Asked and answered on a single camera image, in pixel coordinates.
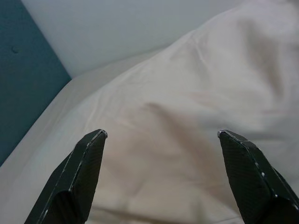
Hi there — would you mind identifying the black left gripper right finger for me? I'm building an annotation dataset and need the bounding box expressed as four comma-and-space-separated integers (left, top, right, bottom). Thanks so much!
217, 129, 299, 224

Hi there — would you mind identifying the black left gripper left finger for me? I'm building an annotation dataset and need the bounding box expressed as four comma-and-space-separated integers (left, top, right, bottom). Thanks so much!
24, 128, 108, 224

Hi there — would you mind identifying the teal upholstered headboard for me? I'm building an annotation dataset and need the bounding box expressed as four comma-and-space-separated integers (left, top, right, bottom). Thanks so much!
0, 0, 72, 167

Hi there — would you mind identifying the cream white pillow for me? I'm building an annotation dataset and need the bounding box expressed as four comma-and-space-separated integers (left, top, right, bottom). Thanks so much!
67, 0, 299, 224

